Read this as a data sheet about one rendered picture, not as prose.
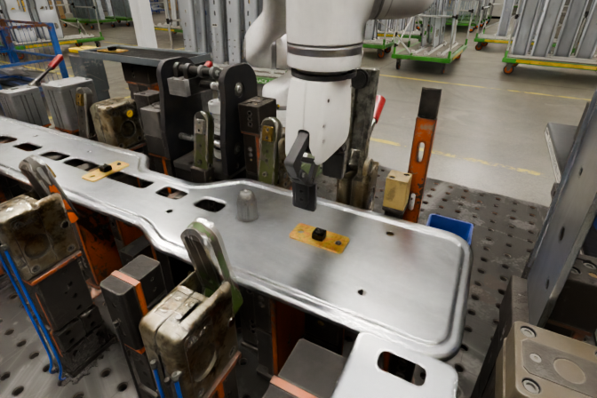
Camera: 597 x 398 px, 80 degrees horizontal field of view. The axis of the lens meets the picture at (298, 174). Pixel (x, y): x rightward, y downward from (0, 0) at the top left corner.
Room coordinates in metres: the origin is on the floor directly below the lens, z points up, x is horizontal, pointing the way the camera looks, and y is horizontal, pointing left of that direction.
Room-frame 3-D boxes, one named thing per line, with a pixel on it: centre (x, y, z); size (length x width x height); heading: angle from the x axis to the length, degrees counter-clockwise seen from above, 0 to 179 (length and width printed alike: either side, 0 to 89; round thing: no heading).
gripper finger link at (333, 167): (0.47, -0.06, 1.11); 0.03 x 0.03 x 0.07; 62
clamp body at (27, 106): (1.05, 0.83, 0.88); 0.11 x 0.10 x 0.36; 153
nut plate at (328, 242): (0.42, -0.03, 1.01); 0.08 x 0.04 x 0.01; 63
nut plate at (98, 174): (0.63, 0.38, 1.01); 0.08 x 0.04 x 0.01; 152
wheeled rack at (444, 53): (7.13, -2.55, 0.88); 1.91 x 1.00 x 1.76; 149
